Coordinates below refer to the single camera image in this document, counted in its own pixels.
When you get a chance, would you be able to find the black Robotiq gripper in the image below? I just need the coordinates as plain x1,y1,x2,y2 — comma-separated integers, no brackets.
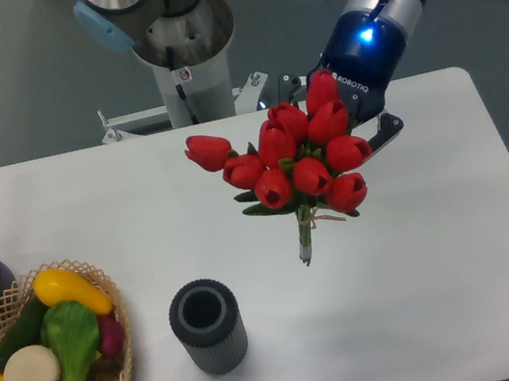
273,11,407,156

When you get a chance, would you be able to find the red tulip bouquet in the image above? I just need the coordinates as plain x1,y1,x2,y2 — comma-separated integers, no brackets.
185,69,373,265

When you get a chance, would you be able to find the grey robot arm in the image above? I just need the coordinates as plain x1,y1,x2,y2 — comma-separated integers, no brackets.
73,0,426,150

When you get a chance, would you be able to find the dark grey ribbed vase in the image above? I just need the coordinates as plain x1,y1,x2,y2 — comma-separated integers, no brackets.
169,279,249,375

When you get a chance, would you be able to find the purple radish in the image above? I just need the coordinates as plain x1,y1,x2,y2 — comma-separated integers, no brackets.
97,316,125,357

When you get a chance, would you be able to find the yellow squash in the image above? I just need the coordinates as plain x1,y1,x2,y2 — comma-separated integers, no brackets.
32,268,114,315

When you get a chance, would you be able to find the green bok choy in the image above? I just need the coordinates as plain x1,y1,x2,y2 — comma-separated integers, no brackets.
40,300,100,381

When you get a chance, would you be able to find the green cucumber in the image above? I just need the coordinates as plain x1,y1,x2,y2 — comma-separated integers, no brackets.
0,296,48,372

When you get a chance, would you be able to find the beige round bun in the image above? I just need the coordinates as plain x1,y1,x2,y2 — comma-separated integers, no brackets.
3,344,61,381

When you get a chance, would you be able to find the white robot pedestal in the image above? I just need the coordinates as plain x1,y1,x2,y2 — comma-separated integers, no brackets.
98,0,269,143

